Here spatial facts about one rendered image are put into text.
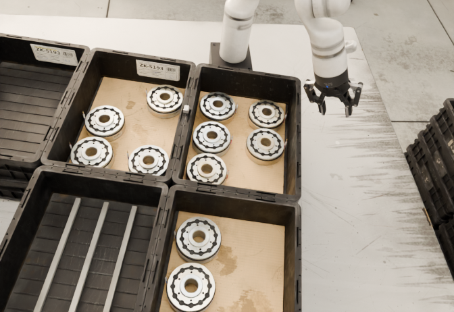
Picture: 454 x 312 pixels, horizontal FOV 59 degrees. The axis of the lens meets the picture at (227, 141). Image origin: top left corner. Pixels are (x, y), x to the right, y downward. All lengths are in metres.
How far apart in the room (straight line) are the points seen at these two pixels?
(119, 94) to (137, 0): 1.83
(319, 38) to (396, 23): 2.42
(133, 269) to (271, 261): 0.31
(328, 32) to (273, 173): 0.41
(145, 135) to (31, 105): 0.33
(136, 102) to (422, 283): 0.93
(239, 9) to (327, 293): 0.82
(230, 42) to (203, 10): 1.63
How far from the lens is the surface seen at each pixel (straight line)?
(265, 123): 1.12
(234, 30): 1.27
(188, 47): 1.55
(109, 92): 1.23
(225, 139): 1.07
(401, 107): 2.64
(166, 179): 0.92
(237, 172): 1.06
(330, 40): 0.86
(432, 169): 1.93
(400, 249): 1.25
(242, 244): 0.97
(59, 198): 1.05
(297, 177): 0.96
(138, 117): 1.15
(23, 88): 1.30
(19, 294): 0.99
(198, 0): 3.01
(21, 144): 1.17
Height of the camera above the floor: 1.72
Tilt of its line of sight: 54 degrees down
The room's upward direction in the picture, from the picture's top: 10 degrees clockwise
